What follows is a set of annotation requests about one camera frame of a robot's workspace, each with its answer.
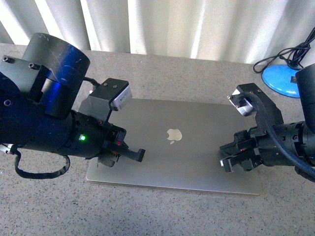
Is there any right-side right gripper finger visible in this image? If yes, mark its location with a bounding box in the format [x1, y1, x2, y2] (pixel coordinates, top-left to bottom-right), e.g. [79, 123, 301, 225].
[220, 150, 257, 173]
[220, 139, 256, 155]

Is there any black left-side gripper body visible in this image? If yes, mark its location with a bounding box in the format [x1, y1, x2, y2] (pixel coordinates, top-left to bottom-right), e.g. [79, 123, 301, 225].
[70, 112, 126, 167]

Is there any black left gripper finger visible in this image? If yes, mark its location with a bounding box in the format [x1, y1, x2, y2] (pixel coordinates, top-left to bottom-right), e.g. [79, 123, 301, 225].
[116, 148, 145, 162]

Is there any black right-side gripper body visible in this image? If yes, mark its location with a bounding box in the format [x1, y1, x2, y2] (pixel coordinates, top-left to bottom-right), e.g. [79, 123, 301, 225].
[233, 122, 306, 172]

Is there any silver laptop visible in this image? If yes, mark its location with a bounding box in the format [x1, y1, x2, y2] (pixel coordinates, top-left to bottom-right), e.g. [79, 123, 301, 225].
[86, 99, 262, 195]

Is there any blue lamp base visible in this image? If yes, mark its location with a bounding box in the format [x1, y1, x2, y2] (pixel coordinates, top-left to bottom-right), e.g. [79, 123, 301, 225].
[261, 64, 300, 98]

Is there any white curtain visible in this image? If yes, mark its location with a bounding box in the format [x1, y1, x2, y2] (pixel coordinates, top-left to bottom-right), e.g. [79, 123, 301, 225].
[0, 0, 315, 63]

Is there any right-side arm black cable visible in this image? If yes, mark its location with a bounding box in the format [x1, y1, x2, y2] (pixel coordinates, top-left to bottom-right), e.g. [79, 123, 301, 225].
[243, 91, 315, 183]

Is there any right-side wrist camera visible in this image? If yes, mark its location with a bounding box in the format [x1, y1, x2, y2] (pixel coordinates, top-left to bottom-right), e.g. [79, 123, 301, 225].
[227, 83, 284, 135]

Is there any left-side wrist camera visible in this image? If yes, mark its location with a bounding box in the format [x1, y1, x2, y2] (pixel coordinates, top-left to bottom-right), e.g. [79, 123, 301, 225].
[89, 78, 132, 111]

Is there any left-side arm black cable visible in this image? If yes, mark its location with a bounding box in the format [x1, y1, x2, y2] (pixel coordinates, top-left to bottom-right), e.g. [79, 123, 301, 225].
[9, 145, 71, 179]

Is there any black lamp power cable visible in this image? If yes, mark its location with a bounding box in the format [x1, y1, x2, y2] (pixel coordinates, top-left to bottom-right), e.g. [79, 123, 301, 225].
[253, 29, 315, 73]

